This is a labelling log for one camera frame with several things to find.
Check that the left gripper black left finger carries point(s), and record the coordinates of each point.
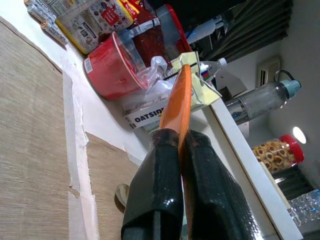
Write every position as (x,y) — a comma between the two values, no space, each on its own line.
(155,187)

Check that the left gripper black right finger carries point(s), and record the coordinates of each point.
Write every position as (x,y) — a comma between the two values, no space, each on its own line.
(212,195)

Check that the orange plastic plate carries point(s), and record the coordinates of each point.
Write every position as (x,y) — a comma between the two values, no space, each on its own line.
(178,100)

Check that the metal spoon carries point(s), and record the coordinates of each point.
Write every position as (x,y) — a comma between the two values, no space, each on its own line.
(121,193)

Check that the white Oatside carton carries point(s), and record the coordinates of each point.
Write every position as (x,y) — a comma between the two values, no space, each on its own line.
(145,116)

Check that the snack jar with red lid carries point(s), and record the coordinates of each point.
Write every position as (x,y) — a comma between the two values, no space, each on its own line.
(272,155)

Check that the white tape strip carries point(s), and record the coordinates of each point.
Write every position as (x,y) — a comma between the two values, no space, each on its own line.
(77,162)

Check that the yellow-green cereal box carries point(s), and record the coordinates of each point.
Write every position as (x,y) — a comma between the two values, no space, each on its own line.
(207,96)

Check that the round ceiling light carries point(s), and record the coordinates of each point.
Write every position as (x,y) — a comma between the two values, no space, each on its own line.
(299,135)

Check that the clear bottle with teal cap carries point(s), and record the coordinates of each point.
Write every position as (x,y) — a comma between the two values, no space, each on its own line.
(260,100)

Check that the clear plastic bag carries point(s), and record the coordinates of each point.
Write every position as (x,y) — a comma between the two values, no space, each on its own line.
(157,67)

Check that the red bowl with clear lid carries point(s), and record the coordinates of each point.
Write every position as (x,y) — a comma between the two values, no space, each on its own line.
(110,72)

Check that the clear bottle with white cap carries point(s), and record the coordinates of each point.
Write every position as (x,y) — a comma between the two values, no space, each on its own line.
(217,65)

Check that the beige woven table cloth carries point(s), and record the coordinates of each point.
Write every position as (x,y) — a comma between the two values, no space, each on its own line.
(30,125)

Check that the white spray bottle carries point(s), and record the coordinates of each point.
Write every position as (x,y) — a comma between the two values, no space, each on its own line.
(205,27)

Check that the printed snack bag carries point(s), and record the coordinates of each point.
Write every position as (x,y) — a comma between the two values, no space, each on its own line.
(82,27)

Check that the silver battery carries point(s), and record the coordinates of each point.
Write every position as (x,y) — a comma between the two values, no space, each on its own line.
(42,13)
(32,2)
(53,32)

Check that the white wall ledge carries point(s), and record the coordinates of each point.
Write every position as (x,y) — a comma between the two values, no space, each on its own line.
(250,162)

